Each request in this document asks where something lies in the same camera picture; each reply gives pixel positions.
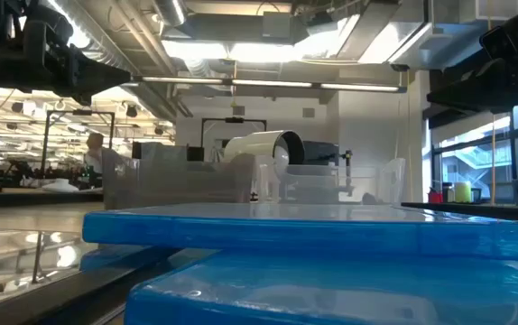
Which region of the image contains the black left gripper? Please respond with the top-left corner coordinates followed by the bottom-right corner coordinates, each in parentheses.
top-left (0, 4), bottom-right (132, 107)

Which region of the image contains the clear jewel case black tray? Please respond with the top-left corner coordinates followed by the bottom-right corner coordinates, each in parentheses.
top-left (0, 225), bottom-right (217, 325)

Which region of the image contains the blue plastic case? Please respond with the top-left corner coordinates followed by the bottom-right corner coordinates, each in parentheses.
top-left (81, 202), bottom-right (518, 262)
top-left (123, 250), bottom-right (518, 325)

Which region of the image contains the person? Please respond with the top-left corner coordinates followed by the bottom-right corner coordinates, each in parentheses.
top-left (84, 132), bottom-right (106, 177)

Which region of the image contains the yellow cup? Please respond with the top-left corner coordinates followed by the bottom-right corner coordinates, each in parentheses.
top-left (453, 181), bottom-right (473, 204)

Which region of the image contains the white round puck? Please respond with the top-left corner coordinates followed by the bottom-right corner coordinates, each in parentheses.
top-left (42, 178), bottom-right (80, 194)

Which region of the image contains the clear plastic bin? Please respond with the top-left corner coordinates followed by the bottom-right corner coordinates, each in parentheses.
top-left (258, 156), bottom-right (408, 205)

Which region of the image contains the smoky grey plastic bin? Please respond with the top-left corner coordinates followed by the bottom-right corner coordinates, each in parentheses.
top-left (102, 146), bottom-right (260, 209)

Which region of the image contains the thin black stand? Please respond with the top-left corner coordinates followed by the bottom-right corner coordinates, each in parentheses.
top-left (340, 149), bottom-right (355, 199)

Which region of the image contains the long LED strip light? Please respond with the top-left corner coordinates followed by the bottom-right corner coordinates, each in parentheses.
top-left (132, 75), bottom-right (408, 94)

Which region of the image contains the black rectangular case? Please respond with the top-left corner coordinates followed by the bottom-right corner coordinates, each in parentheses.
top-left (302, 140), bottom-right (340, 166)

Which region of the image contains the grey ceiling box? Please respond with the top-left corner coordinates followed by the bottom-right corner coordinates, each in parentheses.
top-left (262, 11), bottom-right (292, 40)

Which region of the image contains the large black gantry frame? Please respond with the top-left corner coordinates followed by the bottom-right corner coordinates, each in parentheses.
top-left (41, 109), bottom-right (116, 180)

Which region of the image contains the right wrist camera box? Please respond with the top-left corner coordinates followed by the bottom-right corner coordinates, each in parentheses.
top-left (479, 12), bottom-right (518, 60)

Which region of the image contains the black gantry frame with camera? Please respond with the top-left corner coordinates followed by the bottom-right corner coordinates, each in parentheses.
top-left (200, 116), bottom-right (268, 148)

